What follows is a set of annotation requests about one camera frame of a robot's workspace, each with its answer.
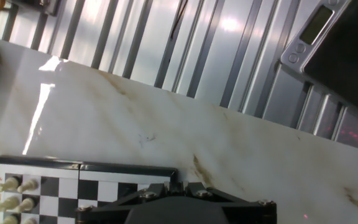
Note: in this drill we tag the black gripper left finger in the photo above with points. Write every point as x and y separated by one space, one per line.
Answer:
110 210

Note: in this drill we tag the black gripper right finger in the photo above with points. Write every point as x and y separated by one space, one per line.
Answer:
247 210

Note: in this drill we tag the folding black white chessboard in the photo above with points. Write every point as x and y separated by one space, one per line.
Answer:
67 188

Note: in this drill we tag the white chess bishop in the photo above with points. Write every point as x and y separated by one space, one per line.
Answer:
10 220

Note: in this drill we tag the white marble board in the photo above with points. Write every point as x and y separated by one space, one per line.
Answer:
166 124

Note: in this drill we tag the white chess knight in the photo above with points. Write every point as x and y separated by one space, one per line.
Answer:
6 204

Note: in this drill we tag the white chess rook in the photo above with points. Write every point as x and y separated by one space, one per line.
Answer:
8 185

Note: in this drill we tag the silver digital pocket scale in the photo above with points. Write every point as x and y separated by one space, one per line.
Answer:
346 62

